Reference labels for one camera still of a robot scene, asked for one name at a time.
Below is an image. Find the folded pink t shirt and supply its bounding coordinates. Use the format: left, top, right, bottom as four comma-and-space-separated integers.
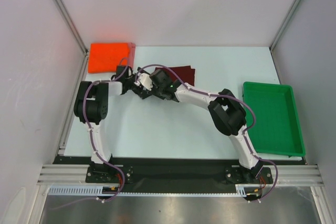
127, 43, 136, 68

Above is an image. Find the aluminium front frame rail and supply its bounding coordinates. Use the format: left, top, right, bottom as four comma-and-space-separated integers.
37, 164, 324, 186

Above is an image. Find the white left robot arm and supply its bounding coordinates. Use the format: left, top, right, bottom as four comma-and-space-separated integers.
74, 65, 153, 182

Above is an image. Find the dark red t shirt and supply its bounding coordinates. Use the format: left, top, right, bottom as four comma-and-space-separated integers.
155, 66, 196, 86

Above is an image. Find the aluminium post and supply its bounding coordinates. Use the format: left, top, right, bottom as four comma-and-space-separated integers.
53, 0, 88, 55
269, 0, 302, 53

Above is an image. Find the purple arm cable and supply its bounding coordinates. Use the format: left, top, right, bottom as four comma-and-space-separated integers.
135, 63, 278, 198
81, 57, 137, 183

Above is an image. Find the folded orange t shirt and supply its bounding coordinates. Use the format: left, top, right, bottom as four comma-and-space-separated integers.
88, 43, 129, 74

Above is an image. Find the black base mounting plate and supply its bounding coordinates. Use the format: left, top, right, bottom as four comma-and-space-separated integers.
54, 156, 274, 194

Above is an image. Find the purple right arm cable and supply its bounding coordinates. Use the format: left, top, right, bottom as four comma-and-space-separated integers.
135, 63, 278, 198

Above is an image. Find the left rear aluminium post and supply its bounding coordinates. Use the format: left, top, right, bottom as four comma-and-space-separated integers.
53, 0, 88, 55

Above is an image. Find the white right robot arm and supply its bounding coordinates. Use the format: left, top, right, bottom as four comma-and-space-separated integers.
149, 69, 264, 183

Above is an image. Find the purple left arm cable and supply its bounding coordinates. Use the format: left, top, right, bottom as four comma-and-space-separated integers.
81, 57, 137, 183

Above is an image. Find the white slotted cable duct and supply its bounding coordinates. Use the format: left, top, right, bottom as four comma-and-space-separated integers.
48, 184, 260, 198

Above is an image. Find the green plastic tray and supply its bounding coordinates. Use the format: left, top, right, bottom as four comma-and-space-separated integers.
243, 82, 306, 157

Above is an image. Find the right rear aluminium post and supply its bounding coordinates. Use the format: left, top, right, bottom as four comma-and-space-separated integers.
269, 0, 302, 53

